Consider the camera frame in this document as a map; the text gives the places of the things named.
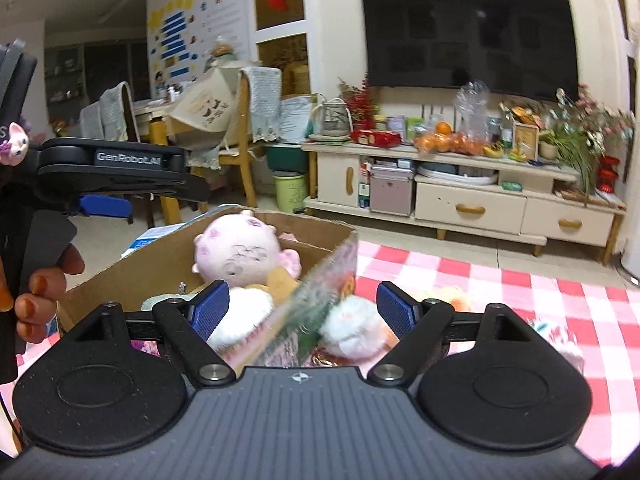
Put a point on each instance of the gold picture frame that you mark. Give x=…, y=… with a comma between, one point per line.
x=525, y=141

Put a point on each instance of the light green trash can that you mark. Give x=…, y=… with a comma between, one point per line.
x=290, y=192

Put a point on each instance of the white lace chair cover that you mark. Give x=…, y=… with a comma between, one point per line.
x=262, y=105

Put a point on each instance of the white fluffy plush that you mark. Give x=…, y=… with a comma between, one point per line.
x=350, y=327
x=247, y=310

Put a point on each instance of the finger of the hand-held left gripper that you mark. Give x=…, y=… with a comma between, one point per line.
x=125, y=182
x=105, y=206

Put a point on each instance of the person's left hand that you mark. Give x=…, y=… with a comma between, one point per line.
x=40, y=310

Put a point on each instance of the white pink patterned cloth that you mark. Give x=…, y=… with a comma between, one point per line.
x=557, y=347

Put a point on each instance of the red berry plant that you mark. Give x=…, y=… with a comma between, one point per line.
x=360, y=102

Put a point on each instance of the wooden chair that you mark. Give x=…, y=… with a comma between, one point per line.
x=245, y=170

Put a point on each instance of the cream television cabinet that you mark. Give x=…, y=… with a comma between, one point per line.
x=465, y=205

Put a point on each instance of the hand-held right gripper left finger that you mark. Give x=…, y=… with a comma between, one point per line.
x=212, y=307

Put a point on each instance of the bunch of bananas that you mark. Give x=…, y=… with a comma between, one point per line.
x=494, y=150

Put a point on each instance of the blue white plastic package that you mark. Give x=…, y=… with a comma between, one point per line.
x=150, y=237

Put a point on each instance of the black television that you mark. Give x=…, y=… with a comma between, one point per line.
x=470, y=35

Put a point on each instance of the magenta white knit hat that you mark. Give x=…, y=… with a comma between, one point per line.
x=145, y=347

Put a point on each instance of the clear plastic bottle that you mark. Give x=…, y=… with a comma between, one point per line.
x=506, y=127

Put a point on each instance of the pink checkered tablecloth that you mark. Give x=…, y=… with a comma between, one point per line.
x=500, y=280

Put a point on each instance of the flat red box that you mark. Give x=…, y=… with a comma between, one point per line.
x=375, y=137

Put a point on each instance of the pink plush toy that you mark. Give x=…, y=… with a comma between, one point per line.
x=237, y=255

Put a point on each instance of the artificial flower bouquet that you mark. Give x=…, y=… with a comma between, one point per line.
x=590, y=130

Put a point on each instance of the pink storage box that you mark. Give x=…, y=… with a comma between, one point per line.
x=392, y=192

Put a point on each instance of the pile of oranges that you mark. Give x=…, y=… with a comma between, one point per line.
x=445, y=144

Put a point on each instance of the chair with grey cover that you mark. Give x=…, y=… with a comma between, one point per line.
x=112, y=110

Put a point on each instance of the orange knit hat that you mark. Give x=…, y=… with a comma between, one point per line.
x=462, y=300

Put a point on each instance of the dining table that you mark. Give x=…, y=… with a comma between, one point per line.
x=157, y=110

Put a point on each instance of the dark green bin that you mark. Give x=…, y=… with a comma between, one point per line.
x=285, y=157

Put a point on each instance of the teal grey knit hat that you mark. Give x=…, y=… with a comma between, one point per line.
x=160, y=302

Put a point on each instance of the clear plastic bag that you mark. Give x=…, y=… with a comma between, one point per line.
x=472, y=105

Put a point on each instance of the wall poster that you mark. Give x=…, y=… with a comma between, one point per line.
x=210, y=15

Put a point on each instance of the pink cat charm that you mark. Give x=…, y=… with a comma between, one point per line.
x=14, y=142

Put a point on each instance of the dark display cabinet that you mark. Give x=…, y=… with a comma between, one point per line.
x=65, y=75

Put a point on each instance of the beige tote bag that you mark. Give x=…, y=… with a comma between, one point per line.
x=202, y=105

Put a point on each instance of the white plant pot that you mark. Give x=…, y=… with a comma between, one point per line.
x=548, y=150

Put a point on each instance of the printed cardboard box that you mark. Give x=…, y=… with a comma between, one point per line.
x=115, y=280

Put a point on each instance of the glass teapot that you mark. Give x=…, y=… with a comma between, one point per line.
x=332, y=117

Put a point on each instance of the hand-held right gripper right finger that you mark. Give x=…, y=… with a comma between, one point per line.
x=397, y=307

